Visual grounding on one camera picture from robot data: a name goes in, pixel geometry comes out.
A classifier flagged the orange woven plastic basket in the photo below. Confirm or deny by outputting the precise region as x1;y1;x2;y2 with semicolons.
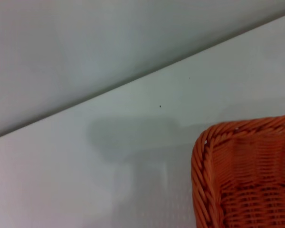
190;114;285;228

